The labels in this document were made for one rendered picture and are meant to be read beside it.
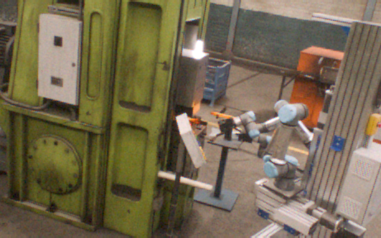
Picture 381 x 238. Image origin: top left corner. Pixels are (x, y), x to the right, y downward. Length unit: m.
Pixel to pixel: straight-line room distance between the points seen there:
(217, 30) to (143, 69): 8.54
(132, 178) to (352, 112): 1.78
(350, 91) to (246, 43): 8.56
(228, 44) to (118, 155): 8.36
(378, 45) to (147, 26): 1.56
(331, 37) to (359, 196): 8.04
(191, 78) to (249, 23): 8.10
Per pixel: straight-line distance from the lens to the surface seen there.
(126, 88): 3.23
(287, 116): 2.71
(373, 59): 2.81
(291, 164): 2.97
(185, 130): 2.75
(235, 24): 11.36
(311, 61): 6.74
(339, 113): 2.94
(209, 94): 7.30
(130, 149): 3.37
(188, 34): 3.61
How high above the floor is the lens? 2.18
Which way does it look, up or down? 20 degrees down
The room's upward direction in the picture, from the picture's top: 8 degrees clockwise
